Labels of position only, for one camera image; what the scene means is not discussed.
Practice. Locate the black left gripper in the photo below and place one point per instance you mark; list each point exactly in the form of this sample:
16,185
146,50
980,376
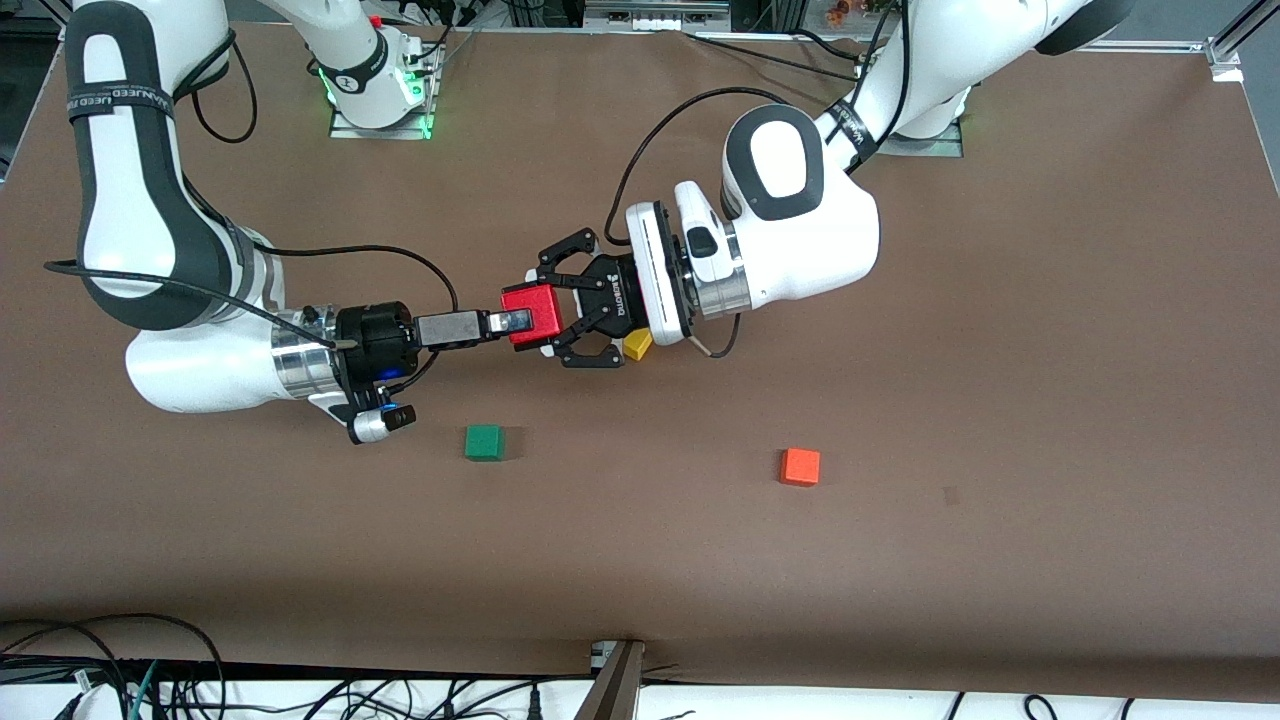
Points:
612,297

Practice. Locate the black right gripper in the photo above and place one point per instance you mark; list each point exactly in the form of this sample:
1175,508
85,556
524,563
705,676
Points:
374,338

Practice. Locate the red wooden block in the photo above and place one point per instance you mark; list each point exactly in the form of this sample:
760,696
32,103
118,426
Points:
548,303

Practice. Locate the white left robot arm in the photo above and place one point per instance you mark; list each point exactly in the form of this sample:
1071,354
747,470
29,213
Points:
810,260

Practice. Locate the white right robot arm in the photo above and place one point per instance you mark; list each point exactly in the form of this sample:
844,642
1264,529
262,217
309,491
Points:
130,200

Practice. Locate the yellow wooden block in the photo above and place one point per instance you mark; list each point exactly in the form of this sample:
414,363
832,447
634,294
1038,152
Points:
638,346

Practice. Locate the green wooden block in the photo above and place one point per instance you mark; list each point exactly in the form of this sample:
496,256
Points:
484,443

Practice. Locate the orange wooden block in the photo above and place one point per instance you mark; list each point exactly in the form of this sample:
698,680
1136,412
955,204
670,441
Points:
800,467

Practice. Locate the brown table cover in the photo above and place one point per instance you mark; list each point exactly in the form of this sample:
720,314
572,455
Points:
640,560

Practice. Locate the aluminium profile bar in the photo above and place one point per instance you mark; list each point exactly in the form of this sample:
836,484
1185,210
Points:
612,690

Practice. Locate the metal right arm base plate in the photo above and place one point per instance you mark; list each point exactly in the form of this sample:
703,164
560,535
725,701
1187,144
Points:
415,125

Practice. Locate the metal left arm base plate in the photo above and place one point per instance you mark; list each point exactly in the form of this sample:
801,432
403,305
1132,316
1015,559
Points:
930,150

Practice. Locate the thin aluminium edge rail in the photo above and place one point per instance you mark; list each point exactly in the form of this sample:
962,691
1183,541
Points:
1150,45

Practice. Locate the metal corner bracket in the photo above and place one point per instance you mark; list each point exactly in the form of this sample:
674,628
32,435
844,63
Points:
1225,58

